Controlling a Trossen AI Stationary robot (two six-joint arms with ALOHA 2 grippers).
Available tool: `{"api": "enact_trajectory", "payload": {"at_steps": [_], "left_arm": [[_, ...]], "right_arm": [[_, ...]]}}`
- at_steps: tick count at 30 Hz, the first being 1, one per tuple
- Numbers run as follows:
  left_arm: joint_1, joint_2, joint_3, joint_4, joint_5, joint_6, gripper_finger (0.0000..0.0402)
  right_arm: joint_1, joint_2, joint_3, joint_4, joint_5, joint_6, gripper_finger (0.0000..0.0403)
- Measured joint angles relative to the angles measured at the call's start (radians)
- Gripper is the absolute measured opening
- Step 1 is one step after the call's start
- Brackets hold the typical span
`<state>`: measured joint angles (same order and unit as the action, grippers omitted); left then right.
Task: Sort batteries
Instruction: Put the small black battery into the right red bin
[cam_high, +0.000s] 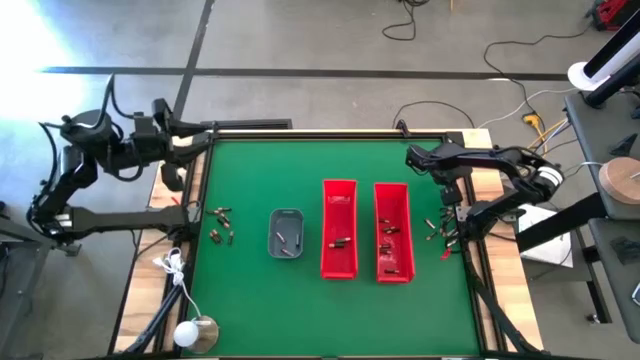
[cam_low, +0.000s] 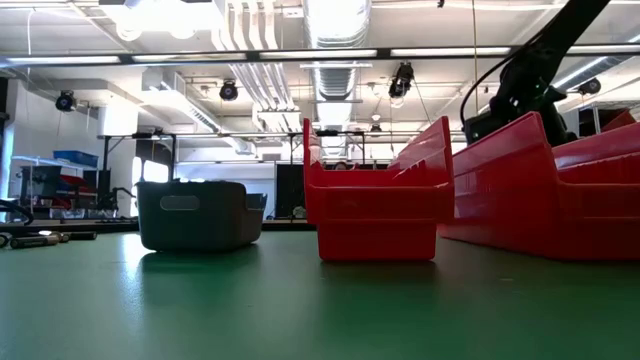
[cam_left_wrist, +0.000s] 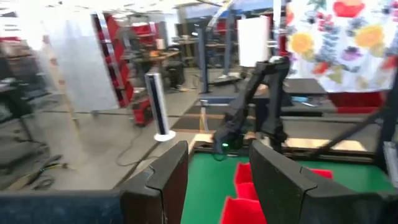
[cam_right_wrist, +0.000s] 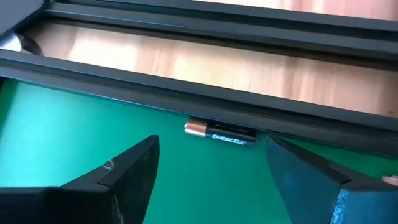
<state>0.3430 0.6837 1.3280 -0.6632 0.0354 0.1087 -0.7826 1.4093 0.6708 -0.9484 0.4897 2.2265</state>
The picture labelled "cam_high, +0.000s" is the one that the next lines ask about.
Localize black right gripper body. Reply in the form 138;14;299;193
405;142;474;184

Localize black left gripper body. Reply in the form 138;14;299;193
130;114;174;167

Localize long red plastic bin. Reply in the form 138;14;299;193
320;178;359;281
373;181;417;285

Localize grey plastic tub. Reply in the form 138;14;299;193
267;207;306;261

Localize white box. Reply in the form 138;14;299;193
517;203;574;269

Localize black diagonal beam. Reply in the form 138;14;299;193
514;192;609;254

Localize grey side table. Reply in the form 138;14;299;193
564;89;640;346

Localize white round lamp ball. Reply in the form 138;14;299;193
172;320;200;349

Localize round metal base disc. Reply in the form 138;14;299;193
193;315;220;355

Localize round wooden disc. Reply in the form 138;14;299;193
598;156;640;205

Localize green table mat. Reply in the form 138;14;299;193
187;137;481;357

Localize white black cylinder stand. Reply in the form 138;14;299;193
567;9;640;109

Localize dark metal stand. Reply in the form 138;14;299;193
0;199;82;351

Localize black triangular piece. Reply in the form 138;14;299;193
608;132;639;157

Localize red toolbox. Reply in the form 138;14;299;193
587;0;636;32

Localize arched black floor cable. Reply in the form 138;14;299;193
392;99;476;130

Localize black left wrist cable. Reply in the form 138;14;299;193
102;72;137;121

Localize white bundled cable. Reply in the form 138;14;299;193
152;247;201;321

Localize yellow power cable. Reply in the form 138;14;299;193
519;112;571;174

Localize white floor cable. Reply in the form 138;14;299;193
477;87;581;130

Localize black table frame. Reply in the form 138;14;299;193
107;119;551;360

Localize long black floor cable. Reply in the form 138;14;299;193
482;22;599;121

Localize black camera mount strut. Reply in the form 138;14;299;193
462;249;544;357
122;284;184;357

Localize short black floor cable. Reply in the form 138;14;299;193
381;0;431;43

